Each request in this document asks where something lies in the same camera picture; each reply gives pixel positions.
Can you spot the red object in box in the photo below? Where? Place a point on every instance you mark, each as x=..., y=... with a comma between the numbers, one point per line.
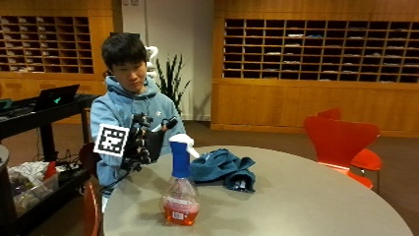
x=51, y=170

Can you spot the dark red chair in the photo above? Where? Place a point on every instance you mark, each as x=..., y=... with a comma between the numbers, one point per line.
x=91, y=196

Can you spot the black cart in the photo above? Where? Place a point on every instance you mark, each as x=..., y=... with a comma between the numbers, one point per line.
x=39, y=118

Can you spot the clear plastic box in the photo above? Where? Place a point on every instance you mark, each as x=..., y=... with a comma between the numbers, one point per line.
x=31, y=187

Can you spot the white curved sculpture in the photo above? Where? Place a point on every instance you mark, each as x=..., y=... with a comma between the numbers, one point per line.
x=152, y=55

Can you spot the spray bottle with orange liquid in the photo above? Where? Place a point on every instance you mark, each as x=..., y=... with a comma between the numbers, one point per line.
x=181, y=196

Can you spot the orange chair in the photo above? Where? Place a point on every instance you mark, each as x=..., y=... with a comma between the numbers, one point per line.
x=369, y=159
x=338, y=141

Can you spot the wide wooden pigeonhole shelf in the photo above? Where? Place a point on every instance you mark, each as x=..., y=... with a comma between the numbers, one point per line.
x=321, y=49

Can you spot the the person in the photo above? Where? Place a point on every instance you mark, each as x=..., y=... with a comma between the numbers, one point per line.
x=124, y=105

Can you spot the crumpled blue cloth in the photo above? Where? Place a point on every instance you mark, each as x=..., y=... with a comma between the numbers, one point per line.
x=218, y=167

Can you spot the white marker cube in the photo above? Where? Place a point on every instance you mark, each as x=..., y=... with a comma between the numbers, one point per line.
x=111, y=140

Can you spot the black laptop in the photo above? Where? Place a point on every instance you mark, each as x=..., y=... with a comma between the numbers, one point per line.
x=56, y=96

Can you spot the green spiky plant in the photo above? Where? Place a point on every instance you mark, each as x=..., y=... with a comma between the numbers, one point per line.
x=172, y=82

